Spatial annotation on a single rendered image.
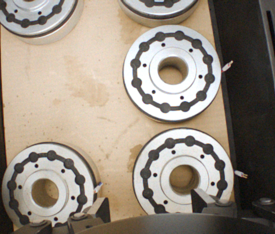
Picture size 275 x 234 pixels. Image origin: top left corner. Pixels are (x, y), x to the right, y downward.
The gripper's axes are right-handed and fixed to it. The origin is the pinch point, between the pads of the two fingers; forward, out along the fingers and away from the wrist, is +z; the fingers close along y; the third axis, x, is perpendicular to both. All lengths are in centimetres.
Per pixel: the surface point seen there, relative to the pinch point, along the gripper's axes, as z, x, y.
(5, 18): 10.0, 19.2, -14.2
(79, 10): 11.8, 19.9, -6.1
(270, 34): 4.1, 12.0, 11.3
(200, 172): 9.2, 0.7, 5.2
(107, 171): 13.0, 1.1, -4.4
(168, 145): 10.1, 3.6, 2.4
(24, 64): 13.2, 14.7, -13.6
